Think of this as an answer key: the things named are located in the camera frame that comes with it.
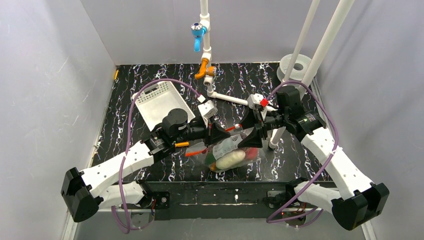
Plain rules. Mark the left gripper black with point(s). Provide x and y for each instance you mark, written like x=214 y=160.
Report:
x=209 y=133

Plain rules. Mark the blue faucet valve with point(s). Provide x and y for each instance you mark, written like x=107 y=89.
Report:
x=198 y=31

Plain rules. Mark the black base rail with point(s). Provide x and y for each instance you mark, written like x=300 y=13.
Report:
x=179 y=200

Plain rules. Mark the fake red apple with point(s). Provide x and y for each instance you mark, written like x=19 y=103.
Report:
x=251 y=153

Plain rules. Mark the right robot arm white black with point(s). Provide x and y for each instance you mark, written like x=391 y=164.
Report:
x=356 y=199

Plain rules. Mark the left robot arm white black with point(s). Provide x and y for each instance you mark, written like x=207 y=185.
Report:
x=86 y=191

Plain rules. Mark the white perforated plastic basket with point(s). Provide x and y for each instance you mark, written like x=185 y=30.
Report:
x=155 y=102

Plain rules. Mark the orange faucet valve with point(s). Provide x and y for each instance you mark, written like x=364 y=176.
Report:
x=205 y=70

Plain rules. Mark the yellow handled screwdriver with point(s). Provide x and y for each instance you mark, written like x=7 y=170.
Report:
x=182 y=144

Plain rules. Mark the white filament spool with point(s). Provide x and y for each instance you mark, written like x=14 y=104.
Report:
x=299 y=69

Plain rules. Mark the clear zip top bag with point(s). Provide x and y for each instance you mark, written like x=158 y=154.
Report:
x=207 y=155

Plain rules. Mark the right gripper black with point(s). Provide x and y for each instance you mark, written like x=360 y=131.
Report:
x=260 y=126

